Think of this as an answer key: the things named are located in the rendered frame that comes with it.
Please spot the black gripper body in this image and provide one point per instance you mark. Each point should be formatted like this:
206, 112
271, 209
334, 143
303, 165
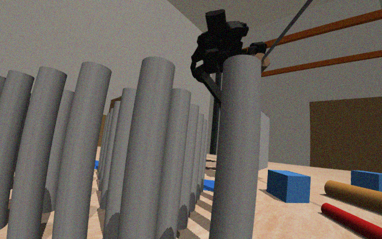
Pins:
212, 56

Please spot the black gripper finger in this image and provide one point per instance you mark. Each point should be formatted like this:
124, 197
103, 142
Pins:
223, 56
252, 50

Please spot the blue rectangular block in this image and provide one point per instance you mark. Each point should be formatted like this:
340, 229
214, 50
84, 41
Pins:
290, 187
368, 180

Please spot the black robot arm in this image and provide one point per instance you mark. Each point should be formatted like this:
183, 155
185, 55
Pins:
219, 30

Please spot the blue tape strip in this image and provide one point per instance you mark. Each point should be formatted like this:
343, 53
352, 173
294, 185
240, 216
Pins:
208, 184

